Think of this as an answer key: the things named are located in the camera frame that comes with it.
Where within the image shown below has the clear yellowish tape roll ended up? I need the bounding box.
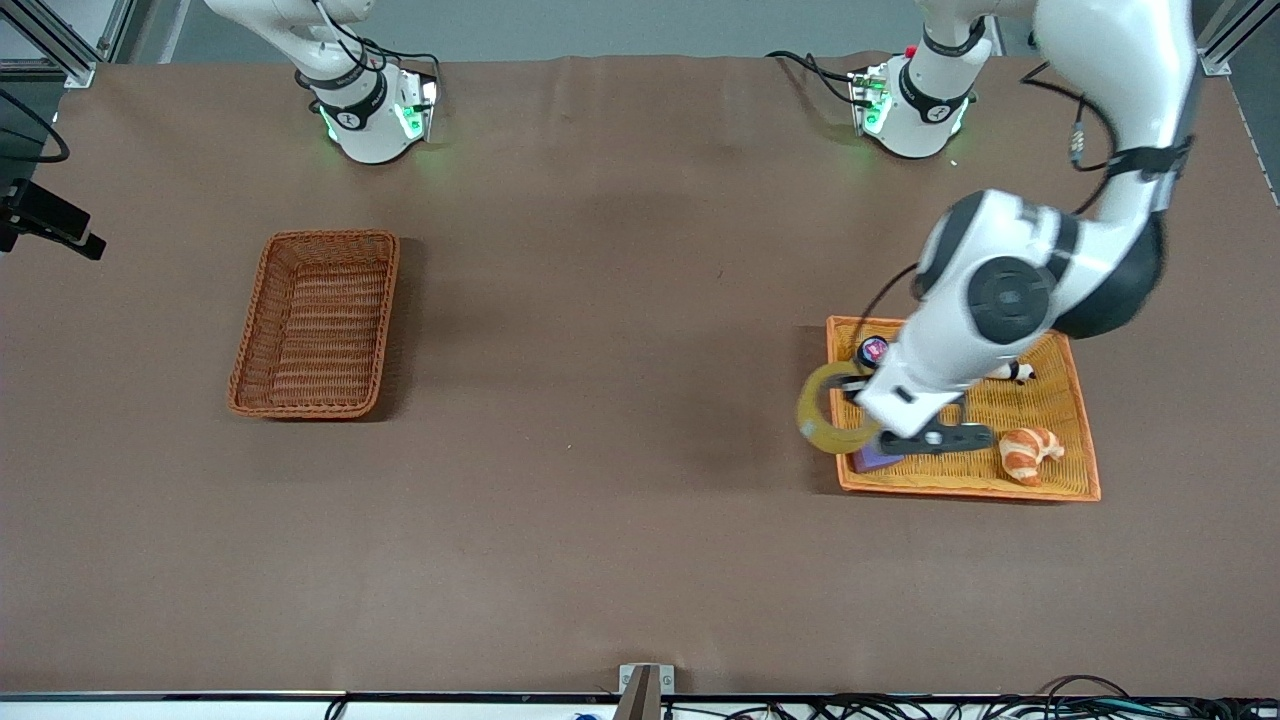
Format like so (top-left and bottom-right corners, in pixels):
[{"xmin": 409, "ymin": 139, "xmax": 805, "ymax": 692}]
[{"xmin": 796, "ymin": 360, "xmax": 887, "ymax": 456}]

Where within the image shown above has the orange yellow wicker basket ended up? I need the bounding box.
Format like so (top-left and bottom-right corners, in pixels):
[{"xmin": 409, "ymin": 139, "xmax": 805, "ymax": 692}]
[{"xmin": 826, "ymin": 316, "xmax": 1103, "ymax": 503}]

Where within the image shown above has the dark brown wicker basket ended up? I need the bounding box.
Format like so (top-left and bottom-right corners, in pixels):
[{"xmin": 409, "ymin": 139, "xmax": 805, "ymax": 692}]
[{"xmin": 227, "ymin": 229, "xmax": 401, "ymax": 420}]

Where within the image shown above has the toy croissant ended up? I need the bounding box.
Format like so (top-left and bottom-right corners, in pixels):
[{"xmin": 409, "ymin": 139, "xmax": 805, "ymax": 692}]
[{"xmin": 999, "ymin": 427, "xmax": 1067, "ymax": 487}]

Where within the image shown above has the brown table cover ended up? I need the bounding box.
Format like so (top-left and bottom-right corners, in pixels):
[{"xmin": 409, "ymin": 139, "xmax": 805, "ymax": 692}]
[{"xmin": 0, "ymin": 52, "xmax": 1280, "ymax": 698}]

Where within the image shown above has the aluminium frame post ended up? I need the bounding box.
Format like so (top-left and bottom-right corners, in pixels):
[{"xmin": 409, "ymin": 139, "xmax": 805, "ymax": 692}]
[
  {"xmin": 1195, "ymin": 0, "xmax": 1280, "ymax": 78},
  {"xmin": 0, "ymin": 0, "xmax": 136, "ymax": 89}
]

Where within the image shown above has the black cable bundle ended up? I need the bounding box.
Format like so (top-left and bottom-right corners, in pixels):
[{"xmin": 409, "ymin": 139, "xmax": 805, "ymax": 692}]
[{"xmin": 660, "ymin": 675, "xmax": 1280, "ymax": 720}]

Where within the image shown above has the black left base cable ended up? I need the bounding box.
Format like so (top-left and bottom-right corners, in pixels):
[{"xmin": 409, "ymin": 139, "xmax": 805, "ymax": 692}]
[{"xmin": 765, "ymin": 48, "xmax": 863, "ymax": 107}]

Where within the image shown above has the black base cable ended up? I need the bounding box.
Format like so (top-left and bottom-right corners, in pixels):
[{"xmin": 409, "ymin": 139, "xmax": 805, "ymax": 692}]
[
  {"xmin": 310, "ymin": 0, "xmax": 443, "ymax": 101},
  {"xmin": 765, "ymin": 48, "xmax": 863, "ymax": 107}
]

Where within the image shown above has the metal table edge bracket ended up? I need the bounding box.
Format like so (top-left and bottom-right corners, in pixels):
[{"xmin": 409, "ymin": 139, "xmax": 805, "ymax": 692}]
[{"xmin": 612, "ymin": 663, "xmax": 676, "ymax": 720}]

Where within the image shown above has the black right base cable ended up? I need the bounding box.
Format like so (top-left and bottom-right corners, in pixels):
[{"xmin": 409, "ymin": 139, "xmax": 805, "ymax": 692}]
[{"xmin": 310, "ymin": 0, "xmax": 443, "ymax": 101}]

